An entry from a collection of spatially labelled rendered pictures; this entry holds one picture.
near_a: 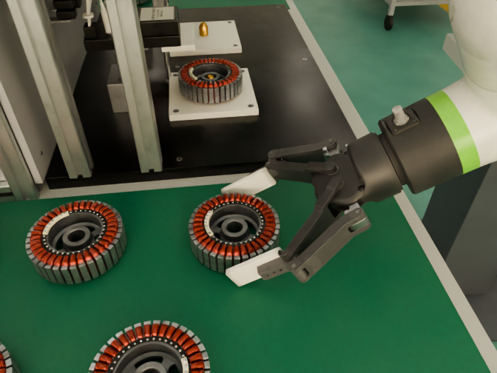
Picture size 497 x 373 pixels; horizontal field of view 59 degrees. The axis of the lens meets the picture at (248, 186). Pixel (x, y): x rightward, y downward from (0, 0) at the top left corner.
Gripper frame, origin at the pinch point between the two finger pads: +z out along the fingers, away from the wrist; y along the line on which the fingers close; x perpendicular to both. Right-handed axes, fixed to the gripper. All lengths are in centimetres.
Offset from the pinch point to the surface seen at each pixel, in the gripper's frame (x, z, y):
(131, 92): -17.3, 4.0, -12.3
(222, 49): -0.8, -0.8, -50.0
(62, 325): -8.1, 17.8, 10.4
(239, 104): 0.1, -2.6, -27.6
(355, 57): 108, -33, -204
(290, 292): 4.4, -3.9, 8.3
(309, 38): 12, -17, -61
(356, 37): 113, -40, -232
